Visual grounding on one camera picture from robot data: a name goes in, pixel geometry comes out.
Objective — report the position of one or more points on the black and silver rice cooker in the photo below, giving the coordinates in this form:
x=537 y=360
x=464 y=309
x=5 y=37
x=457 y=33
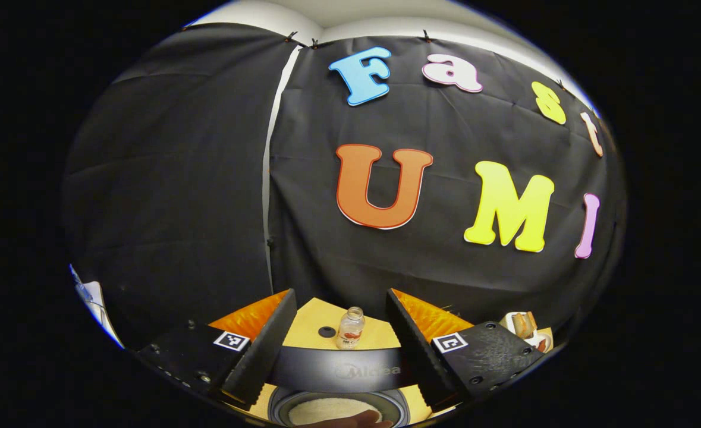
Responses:
x=326 y=368

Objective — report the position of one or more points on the black backdrop cloth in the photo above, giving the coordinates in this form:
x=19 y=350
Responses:
x=195 y=178

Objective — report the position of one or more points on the plate of red meat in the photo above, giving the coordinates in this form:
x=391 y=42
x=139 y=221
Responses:
x=543 y=343

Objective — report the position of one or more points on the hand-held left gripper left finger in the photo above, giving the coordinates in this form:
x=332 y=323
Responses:
x=264 y=351

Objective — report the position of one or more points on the brown toast slice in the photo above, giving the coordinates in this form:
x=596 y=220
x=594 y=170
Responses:
x=519 y=325
x=532 y=321

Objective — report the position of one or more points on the small clear bottle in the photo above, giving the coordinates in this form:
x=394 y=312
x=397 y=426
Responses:
x=350 y=330

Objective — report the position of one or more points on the white side desk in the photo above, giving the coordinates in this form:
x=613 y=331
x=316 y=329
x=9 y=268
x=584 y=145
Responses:
x=94 y=297

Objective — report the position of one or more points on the black round cap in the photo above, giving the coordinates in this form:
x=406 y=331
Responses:
x=327 y=331

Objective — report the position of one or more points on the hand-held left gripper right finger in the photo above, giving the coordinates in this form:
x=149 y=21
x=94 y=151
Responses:
x=421 y=351

